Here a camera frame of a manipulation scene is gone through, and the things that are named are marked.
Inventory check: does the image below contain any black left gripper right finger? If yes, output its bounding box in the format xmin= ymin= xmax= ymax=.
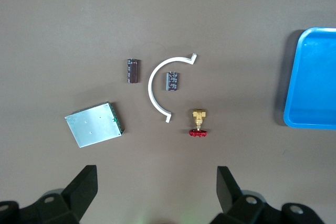
xmin=209 ymin=166 xmax=327 ymax=224

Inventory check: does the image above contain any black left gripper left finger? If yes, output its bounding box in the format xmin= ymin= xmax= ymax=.
xmin=0 ymin=165 xmax=99 ymax=224

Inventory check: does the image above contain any dark electrolytic capacitor silver stripe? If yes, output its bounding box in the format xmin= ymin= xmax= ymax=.
xmin=165 ymin=71 xmax=180 ymax=92

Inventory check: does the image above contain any brown electrolytic capacitor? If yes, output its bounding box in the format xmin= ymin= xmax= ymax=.
xmin=125 ymin=58 xmax=140 ymax=84

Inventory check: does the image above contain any blue plastic tray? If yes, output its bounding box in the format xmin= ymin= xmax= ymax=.
xmin=283 ymin=26 xmax=336 ymax=130

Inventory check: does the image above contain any silver metal module box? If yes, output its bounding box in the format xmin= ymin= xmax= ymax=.
xmin=64 ymin=101 xmax=125 ymax=148

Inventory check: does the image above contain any brass valve red handwheel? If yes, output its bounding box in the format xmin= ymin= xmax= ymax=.
xmin=188 ymin=108 xmax=209 ymax=138

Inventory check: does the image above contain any white semicircular plastic bracket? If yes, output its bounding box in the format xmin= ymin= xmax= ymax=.
xmin=148 ymin=52 xmax=198 ymax=123

